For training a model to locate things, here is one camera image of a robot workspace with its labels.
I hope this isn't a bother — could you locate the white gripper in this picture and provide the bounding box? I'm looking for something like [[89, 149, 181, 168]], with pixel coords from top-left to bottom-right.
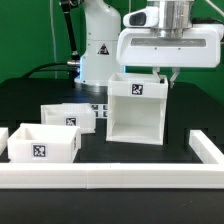
[[116, 26, 224, 88]]

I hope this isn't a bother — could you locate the white drawer cabinet frame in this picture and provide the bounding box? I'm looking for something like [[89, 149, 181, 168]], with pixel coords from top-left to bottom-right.
[[106, 73, 168, 145]]

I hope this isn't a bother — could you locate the white front drawer box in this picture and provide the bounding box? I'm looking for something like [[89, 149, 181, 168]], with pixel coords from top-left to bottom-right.
[[8, 123, 81, 163]]

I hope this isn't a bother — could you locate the white drawer box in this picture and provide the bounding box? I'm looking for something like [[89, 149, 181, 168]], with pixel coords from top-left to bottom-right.
[[41, 103, 96, 134], [8, 123, 81, 163]]

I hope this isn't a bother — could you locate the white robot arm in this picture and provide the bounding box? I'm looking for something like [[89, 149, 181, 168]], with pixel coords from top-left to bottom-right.
[[78, 0, 224, 87]]

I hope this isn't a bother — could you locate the white rear drawer box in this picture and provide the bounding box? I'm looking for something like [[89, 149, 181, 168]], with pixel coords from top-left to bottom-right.
[[41, 103, 96, 134]]

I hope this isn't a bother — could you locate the white marker base sheet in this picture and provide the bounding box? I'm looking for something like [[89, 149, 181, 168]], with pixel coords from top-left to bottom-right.
[[91, 104, 108, 119]]

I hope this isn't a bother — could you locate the white U-shaped fence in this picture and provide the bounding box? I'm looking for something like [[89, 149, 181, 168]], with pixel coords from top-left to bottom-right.
[[0, 130, 224, 189]]

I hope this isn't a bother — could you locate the black hose with connector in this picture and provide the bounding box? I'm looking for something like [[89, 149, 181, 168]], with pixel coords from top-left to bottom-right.
[[59, 0, 82, 68]]

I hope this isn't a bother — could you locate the black cable bundle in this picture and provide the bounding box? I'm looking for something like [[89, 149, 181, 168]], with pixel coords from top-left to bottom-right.
[[21, 62, 76, 80]]

